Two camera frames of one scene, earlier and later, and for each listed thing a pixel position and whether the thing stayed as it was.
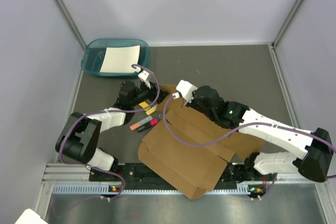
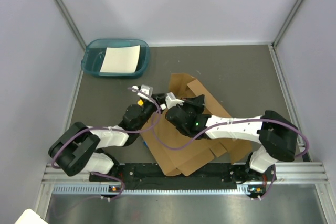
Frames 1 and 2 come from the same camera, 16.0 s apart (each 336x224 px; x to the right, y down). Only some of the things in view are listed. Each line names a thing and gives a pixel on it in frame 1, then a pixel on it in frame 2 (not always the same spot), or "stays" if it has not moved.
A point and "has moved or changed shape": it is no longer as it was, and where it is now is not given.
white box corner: x=29 y=216 stays
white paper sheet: x=120 y=59 stays
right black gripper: x=192 y=104 to x=198 y=103
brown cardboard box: x=189 y=150 has moved or changed shape
